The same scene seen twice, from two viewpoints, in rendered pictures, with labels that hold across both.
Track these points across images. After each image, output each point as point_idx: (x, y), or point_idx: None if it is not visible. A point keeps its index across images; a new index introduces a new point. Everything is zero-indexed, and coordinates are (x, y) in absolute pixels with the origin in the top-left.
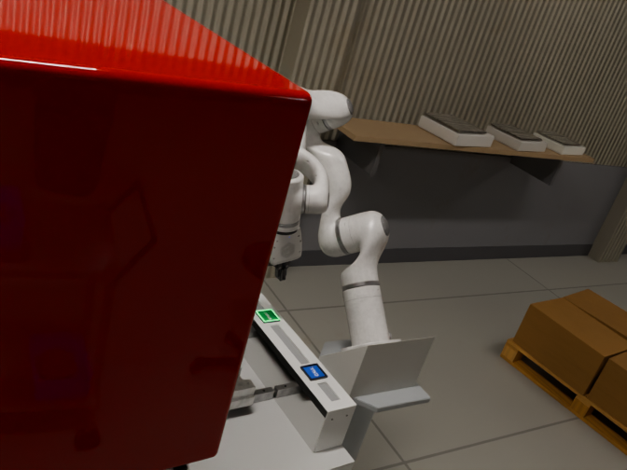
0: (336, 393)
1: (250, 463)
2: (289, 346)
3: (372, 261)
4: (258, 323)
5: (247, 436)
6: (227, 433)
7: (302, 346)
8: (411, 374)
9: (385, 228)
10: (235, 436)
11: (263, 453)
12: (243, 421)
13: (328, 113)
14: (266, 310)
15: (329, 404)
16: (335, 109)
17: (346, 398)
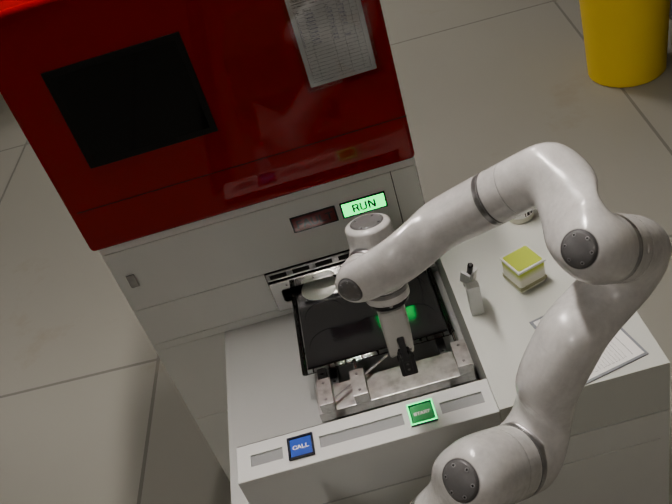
0: (262, 464)
1: (260, 422)
2: (358, 431)
3: (432, 498)
4: (407, 401)
5: (294, 424)
6: (303, 407)
7: (354, 445)
8: None
9: (448, 477)
10: (297, 414)
11: (269, 436)
12: (316, 423)
13: (543, 227)
14: (434, 411)
15: (246, 452)
16: (548, 228)
17: (250, 474)
